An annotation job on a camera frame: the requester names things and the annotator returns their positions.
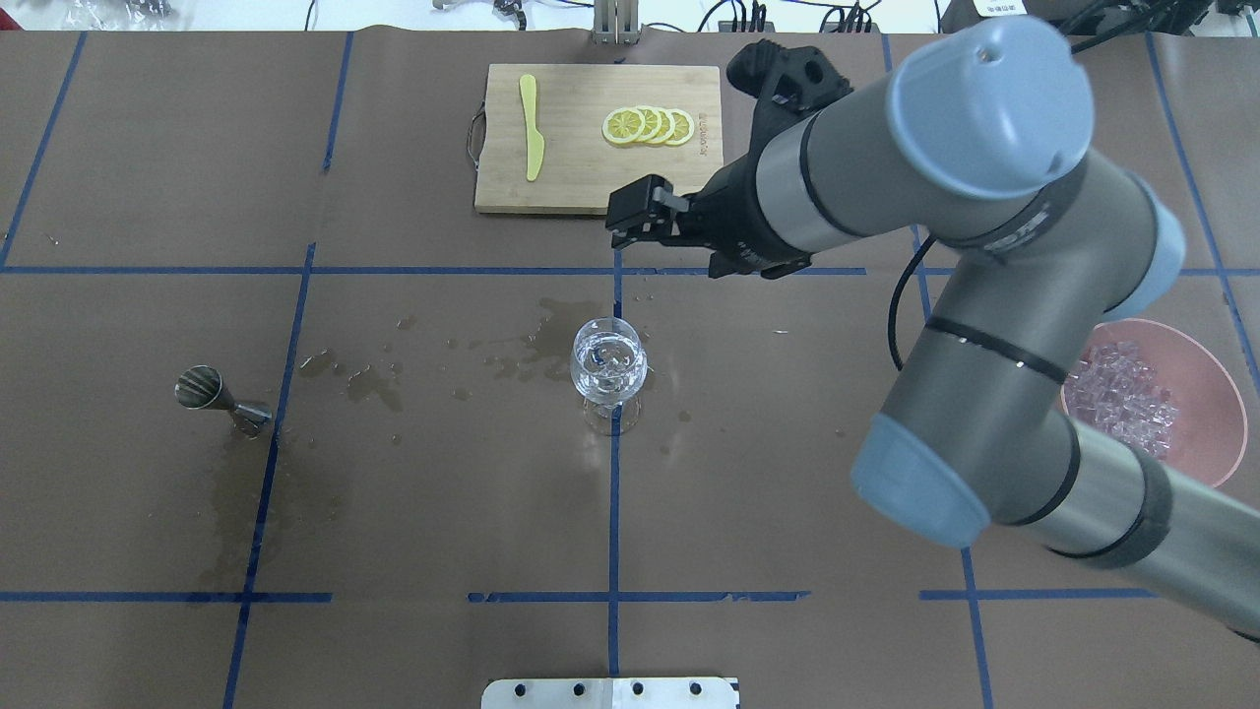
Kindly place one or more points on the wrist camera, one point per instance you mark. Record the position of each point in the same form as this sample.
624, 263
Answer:
787, 84

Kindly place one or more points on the yellow plastic knife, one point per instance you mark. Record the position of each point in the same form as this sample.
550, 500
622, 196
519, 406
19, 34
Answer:
535, 141

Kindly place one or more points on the pile of ice cubes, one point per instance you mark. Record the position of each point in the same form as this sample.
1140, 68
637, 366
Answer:
1115, 390

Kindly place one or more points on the clear wine glass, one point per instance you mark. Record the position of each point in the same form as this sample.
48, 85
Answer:
608, 367

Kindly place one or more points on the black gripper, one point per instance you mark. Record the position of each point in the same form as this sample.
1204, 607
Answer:
736, 216

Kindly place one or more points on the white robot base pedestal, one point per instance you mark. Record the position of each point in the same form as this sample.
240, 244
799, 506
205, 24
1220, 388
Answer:
612, 692

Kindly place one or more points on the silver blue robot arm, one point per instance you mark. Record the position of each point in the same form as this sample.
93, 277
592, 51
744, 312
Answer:
984, 138

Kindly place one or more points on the steel double jigger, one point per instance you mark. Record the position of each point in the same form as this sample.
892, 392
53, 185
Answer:
202, 387

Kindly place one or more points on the aluminium frame post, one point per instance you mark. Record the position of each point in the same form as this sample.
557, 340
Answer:
616, 22

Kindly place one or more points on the wooden cutting board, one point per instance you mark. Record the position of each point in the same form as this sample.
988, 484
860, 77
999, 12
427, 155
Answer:
580, 168

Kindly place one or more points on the pink bowl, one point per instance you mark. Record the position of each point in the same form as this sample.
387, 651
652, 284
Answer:
1211, 435

